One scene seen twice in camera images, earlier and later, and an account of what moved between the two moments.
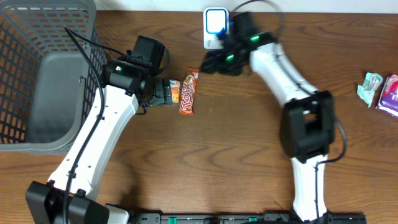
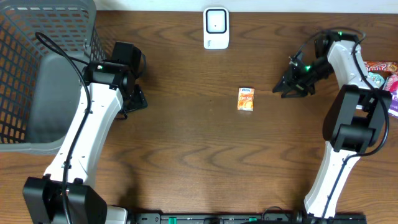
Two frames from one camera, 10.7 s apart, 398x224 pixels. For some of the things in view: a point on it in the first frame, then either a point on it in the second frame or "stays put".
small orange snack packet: [175, 87] -> [245, 99]
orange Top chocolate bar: [187, 96] -> [373, 66]
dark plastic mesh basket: [48, 91] stays put
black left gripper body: [166, 91] -> [137, 101]
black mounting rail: [279, 218] stays put
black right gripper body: [228, 63] -> [303, 83]
